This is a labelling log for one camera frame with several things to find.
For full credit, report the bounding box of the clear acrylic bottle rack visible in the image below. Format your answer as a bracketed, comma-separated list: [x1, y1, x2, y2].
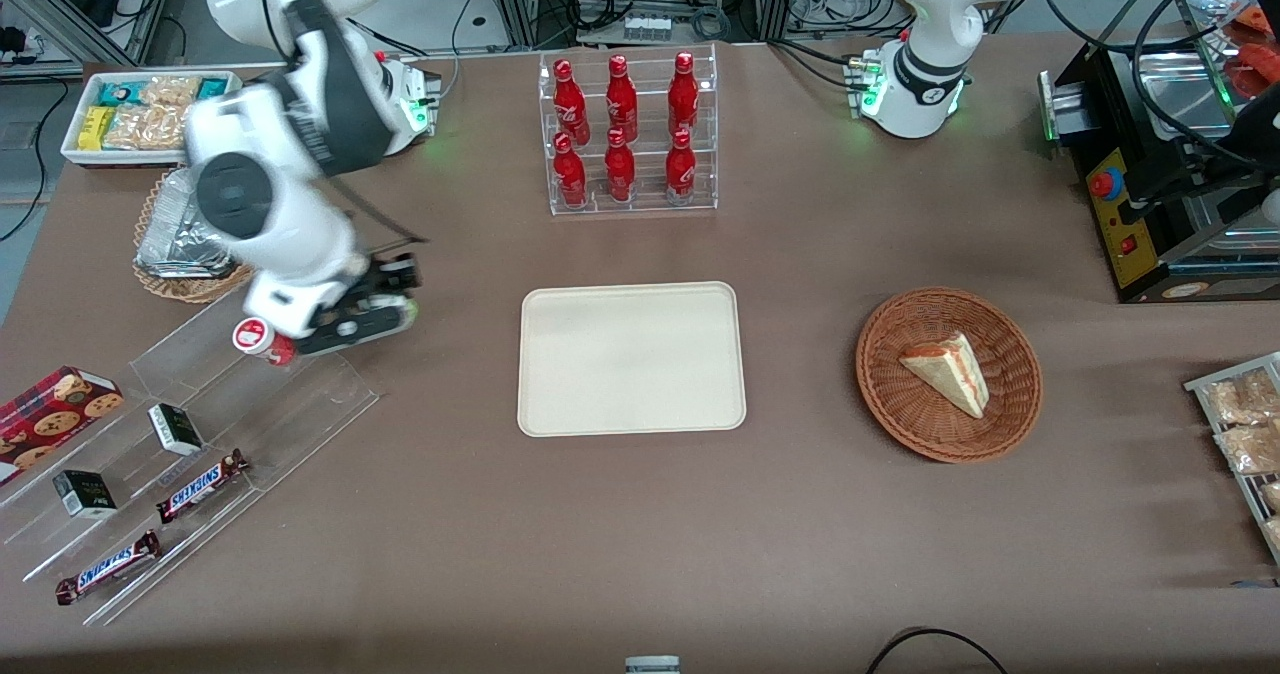
[539, 44, 719, 217]

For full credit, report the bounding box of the yellow snack pack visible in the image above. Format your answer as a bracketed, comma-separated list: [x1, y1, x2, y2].
[79, 106, 117, 152]

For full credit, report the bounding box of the small black box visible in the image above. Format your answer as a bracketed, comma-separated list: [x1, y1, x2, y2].
[148, 404, 205, 457]
[53, 470, 118, 520]

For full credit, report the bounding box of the brown wicker basket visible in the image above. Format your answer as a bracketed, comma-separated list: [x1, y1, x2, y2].
[856, 287, 1044, 464]

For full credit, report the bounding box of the clear acrylic stepped display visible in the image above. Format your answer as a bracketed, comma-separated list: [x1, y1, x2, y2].
[0, 294, 380, 627]

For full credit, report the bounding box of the silver foil bag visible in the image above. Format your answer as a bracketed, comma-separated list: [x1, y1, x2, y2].
[137, 166, 243, 278]

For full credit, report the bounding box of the red food pack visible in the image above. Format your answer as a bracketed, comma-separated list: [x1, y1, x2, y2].
[1228, 4, 1280, 101]

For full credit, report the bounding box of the black metal machine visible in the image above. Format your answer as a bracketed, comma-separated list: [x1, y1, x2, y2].
[1040, 0, 1280, 304]

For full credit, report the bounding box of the clear cracker bag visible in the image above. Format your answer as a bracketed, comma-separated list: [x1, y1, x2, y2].
[140, 75, 205, 108]
[103, 101, 201, 151]

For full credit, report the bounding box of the snickers bar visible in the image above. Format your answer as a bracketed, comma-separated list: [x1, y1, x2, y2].
[156, 449, 250, 525]
[55, 530, 162, 606]

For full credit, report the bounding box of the light wicker basket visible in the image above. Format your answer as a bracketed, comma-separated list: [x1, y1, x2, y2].
[133, 169, 257, 304]

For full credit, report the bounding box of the tray of packaged snacks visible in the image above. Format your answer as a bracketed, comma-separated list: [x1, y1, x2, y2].
[1184, 352, 1280, 567]

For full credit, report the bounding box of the red cookie box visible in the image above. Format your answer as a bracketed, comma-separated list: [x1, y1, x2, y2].
[0, 366, 125, 485]

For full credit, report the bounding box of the red cola bottle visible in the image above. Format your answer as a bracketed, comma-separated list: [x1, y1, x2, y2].
[606, 54, 639, 143]
[665, 129, 697, 205]
[604, 129, 636, 203]
[553, 133, 588, 208]
[668, 51, 700, 139]
[553, 59, 591, 146]

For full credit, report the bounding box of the black cable loop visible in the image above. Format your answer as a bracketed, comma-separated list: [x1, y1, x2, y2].
[865, 628, 1011, 674]

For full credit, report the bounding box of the thick black machine cable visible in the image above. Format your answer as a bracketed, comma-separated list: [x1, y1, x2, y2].
[1040, 0, 1206, 55]

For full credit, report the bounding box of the white snack bin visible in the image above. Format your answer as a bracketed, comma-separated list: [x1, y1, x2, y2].
[62, 71, 244, 167]

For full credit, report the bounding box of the wrapped triangle sandwich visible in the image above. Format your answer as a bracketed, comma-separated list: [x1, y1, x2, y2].
[899, 331, 991, 420]

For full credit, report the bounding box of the beige plastic tray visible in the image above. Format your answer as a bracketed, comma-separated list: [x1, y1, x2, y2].
[517, 281, 748, 438]

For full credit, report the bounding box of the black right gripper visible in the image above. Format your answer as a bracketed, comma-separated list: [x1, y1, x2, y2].
[340, 253, 422, 305]

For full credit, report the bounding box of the red gum bottle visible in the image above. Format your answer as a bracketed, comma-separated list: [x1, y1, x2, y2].
[233, 317, 297, 367]

